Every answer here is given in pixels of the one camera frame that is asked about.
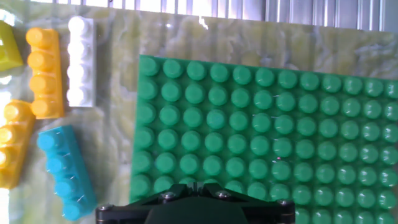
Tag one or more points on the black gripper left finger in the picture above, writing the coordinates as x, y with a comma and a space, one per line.
130, 213

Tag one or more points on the teal four-stud block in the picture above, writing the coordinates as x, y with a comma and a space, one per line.
66, 174

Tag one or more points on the green studded baseplate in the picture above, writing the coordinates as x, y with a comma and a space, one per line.
248, 140

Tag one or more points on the yellow-orange four-stud block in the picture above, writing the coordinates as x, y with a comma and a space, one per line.
45, 74
14, 143

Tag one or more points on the white four-stud block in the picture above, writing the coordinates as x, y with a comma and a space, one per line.
81, 62

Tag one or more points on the lime yellow square block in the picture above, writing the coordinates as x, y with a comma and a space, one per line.
7, 53

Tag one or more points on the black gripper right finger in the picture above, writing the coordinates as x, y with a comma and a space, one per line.
267, 213

